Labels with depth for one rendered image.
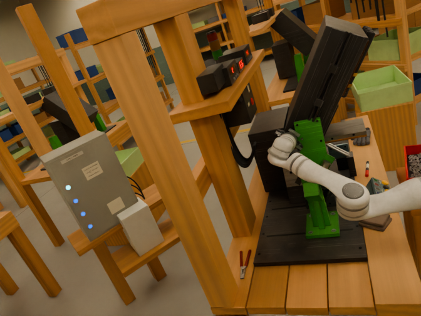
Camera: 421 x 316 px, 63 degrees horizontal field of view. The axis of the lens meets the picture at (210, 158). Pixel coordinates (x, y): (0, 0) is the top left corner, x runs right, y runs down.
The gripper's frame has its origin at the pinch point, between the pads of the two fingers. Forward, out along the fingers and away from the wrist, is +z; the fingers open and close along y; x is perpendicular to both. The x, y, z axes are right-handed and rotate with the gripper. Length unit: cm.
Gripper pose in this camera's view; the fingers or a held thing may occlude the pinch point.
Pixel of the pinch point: (291, 136)
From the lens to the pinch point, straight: 157.4
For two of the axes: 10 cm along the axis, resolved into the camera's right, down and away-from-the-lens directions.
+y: -8.0, -5.8, 1.6
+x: -4.9, 7.8, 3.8
